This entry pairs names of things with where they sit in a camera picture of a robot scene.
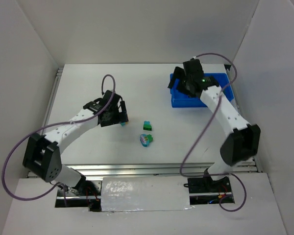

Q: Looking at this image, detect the green curved lego brick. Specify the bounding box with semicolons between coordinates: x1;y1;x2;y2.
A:
143;124;152;131

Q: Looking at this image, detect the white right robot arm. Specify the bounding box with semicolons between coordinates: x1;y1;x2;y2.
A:
168;57;261;183

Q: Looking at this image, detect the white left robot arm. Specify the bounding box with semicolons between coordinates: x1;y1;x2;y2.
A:
23;91;128;195

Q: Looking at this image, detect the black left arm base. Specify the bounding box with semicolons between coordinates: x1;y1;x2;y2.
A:
55;180;102;212

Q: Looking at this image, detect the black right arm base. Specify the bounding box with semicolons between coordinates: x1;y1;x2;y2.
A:
183;177;235;205

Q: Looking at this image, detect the blue plastic bin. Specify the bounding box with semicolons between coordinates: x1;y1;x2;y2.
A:
170;73;229;108

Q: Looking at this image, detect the small green lego brick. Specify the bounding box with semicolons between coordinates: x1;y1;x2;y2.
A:
147;134;153;142

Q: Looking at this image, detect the silver foil covered board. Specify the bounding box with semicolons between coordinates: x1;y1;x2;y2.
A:
101;176;191;212

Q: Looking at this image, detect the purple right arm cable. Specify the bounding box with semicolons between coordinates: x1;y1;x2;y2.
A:
180;53;247;212

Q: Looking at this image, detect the aluminium frame rail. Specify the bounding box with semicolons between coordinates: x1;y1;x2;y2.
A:
67;161;258;177

